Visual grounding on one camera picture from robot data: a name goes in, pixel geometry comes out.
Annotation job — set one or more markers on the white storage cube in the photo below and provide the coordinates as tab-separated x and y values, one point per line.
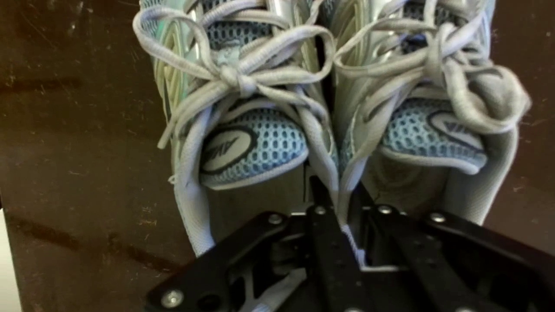
10	265

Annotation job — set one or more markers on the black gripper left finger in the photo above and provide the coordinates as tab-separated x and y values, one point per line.
327	260

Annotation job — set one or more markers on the grey blue running shoe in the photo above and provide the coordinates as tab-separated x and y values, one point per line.
428	130
254	144

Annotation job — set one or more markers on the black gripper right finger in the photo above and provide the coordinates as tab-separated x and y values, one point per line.
452	260

